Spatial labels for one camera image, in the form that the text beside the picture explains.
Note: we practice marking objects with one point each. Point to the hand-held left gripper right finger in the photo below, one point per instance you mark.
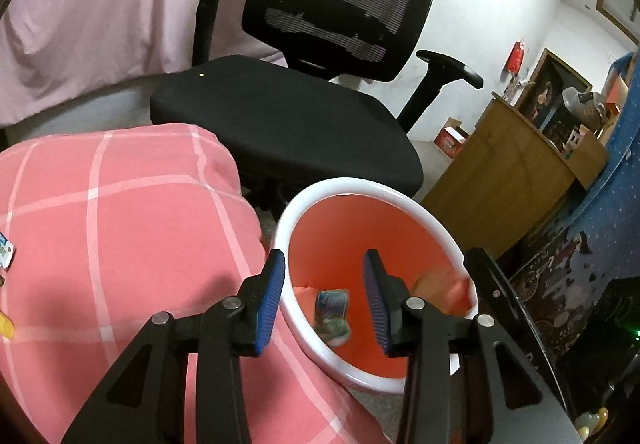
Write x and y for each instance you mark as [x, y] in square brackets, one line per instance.
[373, 304]

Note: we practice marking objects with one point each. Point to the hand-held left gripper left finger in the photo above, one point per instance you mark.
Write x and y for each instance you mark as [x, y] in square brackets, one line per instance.
[270, 304]

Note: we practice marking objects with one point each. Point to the pink bin with white rim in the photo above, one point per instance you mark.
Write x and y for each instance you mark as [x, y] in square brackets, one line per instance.
[350, 234]

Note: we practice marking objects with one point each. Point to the crumpled printed wrapper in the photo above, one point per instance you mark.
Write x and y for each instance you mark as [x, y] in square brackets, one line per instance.
[330, 311]

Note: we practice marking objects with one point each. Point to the wooden cabinet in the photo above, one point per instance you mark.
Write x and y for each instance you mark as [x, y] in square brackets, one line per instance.
[500, 163]

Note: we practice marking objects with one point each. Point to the blue star-print cloth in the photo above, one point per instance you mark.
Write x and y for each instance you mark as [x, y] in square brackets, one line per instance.
[615, 204]

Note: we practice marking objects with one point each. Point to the red cardboard box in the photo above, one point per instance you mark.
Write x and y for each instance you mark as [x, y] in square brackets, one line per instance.
[450, 138]

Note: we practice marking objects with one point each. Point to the pink checkered blanket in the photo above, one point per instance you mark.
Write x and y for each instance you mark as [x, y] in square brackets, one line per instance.
[125, 234]

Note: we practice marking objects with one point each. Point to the pale yellow rounded object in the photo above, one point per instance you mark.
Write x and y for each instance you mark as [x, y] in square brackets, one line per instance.
[590, 424]

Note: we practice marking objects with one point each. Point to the black mesh office chair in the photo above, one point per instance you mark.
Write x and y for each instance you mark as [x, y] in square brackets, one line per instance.
[280, 133]

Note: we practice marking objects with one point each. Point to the framed dark picture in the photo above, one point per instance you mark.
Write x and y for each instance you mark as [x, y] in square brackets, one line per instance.
[545, 93]

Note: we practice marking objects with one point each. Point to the grey metal pot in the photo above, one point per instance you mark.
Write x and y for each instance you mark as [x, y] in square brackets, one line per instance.
[580, 103]

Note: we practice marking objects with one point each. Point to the red hanging ornament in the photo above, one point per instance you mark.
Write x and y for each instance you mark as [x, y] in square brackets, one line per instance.
[515, 56]

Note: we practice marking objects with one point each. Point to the small yellow wrapper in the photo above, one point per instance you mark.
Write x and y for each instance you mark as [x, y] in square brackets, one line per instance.
[6, 325]

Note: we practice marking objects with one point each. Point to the small white printed packet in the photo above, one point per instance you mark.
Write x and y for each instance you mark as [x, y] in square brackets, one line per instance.
[6, 251]

